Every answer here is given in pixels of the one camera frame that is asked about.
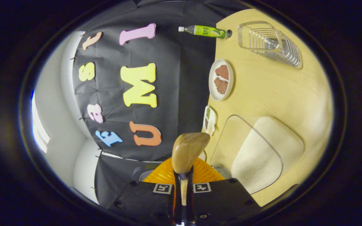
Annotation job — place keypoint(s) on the white divided condiment dish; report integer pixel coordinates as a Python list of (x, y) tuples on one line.
[(210, 121)]

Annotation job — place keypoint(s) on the black backdrop cloth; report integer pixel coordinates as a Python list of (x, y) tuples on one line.
[(174, 94)]

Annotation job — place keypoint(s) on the white round plate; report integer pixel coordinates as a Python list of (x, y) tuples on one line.
[(211, 81)]

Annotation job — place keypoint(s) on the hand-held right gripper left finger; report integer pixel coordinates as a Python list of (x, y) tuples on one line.
[(143, 201)]

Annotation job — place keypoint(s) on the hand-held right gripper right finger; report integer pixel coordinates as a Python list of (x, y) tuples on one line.
[(225, 197)]

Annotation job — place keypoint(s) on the large ceiling light panel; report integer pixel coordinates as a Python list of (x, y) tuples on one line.
[(39, 128)]

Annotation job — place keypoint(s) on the brown meat piece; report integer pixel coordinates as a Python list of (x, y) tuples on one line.
[(221, 86), (222, 72)]

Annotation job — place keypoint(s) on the wooden spoon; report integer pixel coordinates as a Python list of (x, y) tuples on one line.
[(187, 150)]

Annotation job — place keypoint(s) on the green drink bottle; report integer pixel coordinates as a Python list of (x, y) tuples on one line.
[(206, 31)]

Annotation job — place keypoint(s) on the white rice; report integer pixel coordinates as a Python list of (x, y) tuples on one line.
[(281, 141)]

